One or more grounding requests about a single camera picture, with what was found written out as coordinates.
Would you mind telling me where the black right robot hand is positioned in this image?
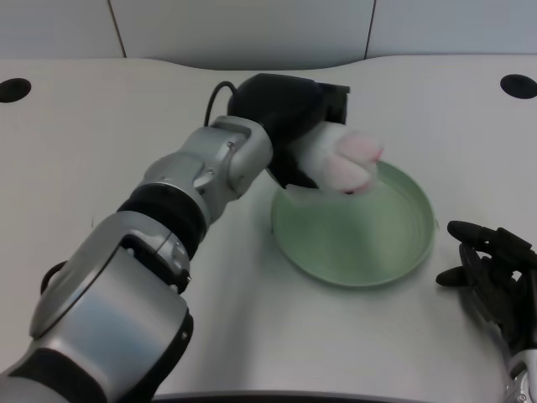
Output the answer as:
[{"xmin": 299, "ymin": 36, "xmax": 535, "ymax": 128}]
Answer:
[{"xmin": 435, "ymin": 220, "xmax": 537, "ymax": 356}]

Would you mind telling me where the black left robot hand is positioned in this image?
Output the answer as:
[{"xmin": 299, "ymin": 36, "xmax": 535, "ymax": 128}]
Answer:
[{"xmin": 226, "ymin": 73, "xmax": 351, "ymax": 191}]

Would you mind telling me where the white plush rabbit doll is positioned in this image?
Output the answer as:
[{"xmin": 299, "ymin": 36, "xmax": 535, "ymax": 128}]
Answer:
[{"xmin": 285, "ymin": 122, "xmax": 385, "ymax": 203}]

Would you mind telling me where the green round plate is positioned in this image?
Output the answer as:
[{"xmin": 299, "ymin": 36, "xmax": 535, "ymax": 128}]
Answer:
[{"xmin": 270, "ymin": 160, "xmax": 436, "ymax": 289}]

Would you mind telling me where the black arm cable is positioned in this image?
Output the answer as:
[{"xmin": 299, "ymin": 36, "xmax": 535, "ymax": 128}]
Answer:
[{"xmin": 203, "ymin": 81, "xmax": 238, "ymax": 127}]

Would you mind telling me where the black table cable grommet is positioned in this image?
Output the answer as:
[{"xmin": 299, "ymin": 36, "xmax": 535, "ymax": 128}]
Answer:
[
  {"xmin": 499, "ymin": 74, "xmax": 537, "ymax": 98},
  {"xmin": 0, "ymin": 78, "xmax": 32, "ymax": 102}
]

